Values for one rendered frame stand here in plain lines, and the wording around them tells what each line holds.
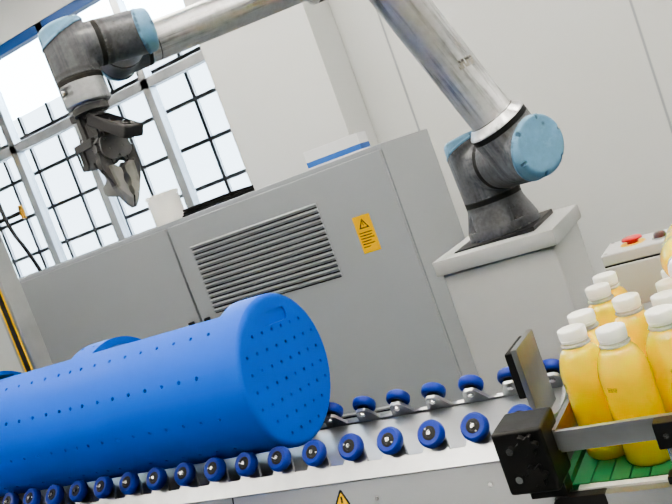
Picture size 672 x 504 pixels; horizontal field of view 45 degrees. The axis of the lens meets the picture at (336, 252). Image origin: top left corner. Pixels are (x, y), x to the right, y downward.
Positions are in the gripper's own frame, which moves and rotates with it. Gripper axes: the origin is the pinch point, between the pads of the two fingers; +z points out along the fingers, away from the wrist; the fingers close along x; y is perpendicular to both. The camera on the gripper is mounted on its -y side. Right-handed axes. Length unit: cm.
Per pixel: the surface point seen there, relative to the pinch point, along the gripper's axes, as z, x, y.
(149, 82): -86, -239, 246
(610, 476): 59, 7, -80
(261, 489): 57, 11, -17
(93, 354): 25.7, 10.5, 16.6
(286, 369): 39.4, -1.0, -21.5
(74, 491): 51, 18, 30
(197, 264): 22, -130, 139
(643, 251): 40, -36, -78
